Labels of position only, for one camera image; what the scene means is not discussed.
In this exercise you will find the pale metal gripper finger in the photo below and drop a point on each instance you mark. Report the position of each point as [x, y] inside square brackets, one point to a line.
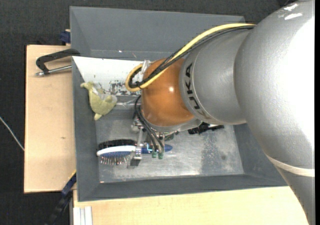
[138, 154]

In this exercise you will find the white and blue hairbrush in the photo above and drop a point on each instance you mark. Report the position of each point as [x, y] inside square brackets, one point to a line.
[115, 150]

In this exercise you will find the black bristle brush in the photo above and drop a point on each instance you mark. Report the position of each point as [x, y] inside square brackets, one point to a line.
[115, 142]

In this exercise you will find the grey metal bin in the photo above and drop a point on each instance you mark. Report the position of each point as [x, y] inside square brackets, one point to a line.
[200, 159]

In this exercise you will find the black cylinder on white bracket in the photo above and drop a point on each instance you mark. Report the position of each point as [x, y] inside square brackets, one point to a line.
[197, 130]

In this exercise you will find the pale wood flat board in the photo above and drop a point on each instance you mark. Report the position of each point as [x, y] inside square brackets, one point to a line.
[45, 119]

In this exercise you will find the yellow-green plush toy animal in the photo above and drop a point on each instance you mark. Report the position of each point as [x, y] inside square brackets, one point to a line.
[100, 104]

